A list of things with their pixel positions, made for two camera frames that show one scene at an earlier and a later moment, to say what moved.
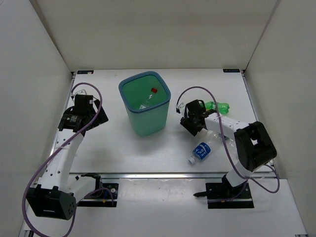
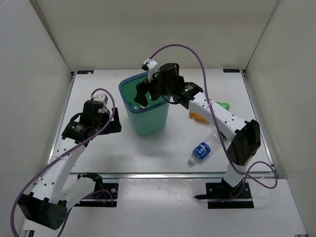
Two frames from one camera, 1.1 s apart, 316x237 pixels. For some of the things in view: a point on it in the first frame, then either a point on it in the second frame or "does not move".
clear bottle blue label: x=203 y=149 does not move
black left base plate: x=105 y=196 does not move
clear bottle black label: x=180 y=109 → x=140 y=98
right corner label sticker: x=231 y=70 does not move
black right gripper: x=186 y=122 → x=150 y=85
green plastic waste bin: x=147 y=98 does not move
